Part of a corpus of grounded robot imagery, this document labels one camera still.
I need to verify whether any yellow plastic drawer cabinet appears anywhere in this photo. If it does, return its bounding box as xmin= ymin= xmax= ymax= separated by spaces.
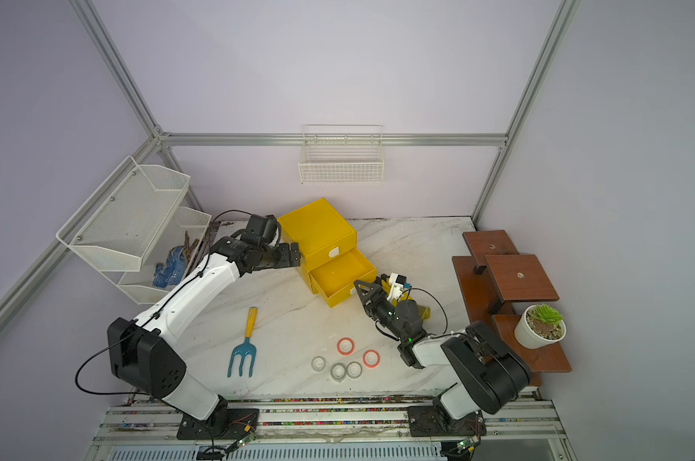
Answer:
xmin=278 ymin=198 xmax=358 ymax=294

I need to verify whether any white wire wall basket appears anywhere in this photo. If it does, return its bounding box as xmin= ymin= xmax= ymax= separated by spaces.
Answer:
xmin=299 ymin=124 xmax=385 ymax=184

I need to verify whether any yellow black work glove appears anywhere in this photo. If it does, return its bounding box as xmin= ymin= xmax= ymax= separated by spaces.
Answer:
xmin=417 ymin=305 xmax=431 ymax=321

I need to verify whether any red tape roll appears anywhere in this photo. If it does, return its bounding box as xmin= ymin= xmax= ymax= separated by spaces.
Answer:
xmin=362 ymin=350 xmax=380 ymax=369
xmin=337 ymin=337 xmax=355 ymax=357

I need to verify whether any teal garden fork yellow handle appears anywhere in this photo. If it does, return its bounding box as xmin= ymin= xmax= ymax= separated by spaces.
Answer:
xmin=228 ymin=307 xmax=258 ymax=378

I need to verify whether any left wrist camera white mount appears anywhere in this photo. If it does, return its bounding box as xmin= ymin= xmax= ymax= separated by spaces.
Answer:
xmin=243 ymin=214 xmax=278 ymax=245

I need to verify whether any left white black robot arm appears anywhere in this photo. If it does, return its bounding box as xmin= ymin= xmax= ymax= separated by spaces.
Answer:
xmin=107 ymin=237 xmax=301 ymax=428

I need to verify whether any potted succulent white pot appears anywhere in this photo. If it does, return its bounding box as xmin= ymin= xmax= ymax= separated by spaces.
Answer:
xmin=514 ymin=303 xmax=568 ymax=350

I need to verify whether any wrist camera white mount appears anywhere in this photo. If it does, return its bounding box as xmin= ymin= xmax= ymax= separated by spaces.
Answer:
xmin=381 ymin=273 xmax=412 ymax=305
xmin=243 ymin=214 xmax=278 ymax=245

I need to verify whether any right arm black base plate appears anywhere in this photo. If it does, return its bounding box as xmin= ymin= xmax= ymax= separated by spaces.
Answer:
xmin=407 ymin=405 xmax=487 ymax=437

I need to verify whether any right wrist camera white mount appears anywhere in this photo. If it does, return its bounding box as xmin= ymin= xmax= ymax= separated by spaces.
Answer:
xmin=381 ymin=273 xmax=412 ymax=305

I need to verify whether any white tape roll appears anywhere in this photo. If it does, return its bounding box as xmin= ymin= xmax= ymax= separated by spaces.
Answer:
xmin=330 ymin=363 xmax=348 ymax=382
xmin=311 ymin=355 xmax=328 ymax=373
xmin=346 ymin=361 xmax=363 ymax=380

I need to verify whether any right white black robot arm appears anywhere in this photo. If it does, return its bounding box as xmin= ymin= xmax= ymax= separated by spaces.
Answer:
xmin=354 ymin=280 xmax=532 ymax=422

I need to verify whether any brown pruning tool on shelf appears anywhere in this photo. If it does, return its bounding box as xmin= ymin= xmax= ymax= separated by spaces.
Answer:
xmin=181 ymin=232 xmax=200 ymax=263

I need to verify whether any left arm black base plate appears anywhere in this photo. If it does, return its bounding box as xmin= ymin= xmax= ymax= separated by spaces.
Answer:
xmin=176 ymin=408 xmax=260 ymax=441

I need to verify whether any brown wooden stepped shelf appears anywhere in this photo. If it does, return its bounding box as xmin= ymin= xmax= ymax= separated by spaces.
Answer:
xmin=452 ymin=230 xmax=572 ymax=385

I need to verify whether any blue cloth item on shelf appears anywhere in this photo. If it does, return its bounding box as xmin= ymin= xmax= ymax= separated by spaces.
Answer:
xmin=153 ymin=246 xmax=187 ymax=289

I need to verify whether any white mesh two-tier wall shelf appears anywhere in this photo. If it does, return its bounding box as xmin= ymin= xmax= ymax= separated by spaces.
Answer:
xmin=57 ymin=157 xmax=211 ymax=305

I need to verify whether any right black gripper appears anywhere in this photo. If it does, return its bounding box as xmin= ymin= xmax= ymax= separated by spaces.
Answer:
xmin=356 ymin=279 xmax=409 ymax=341

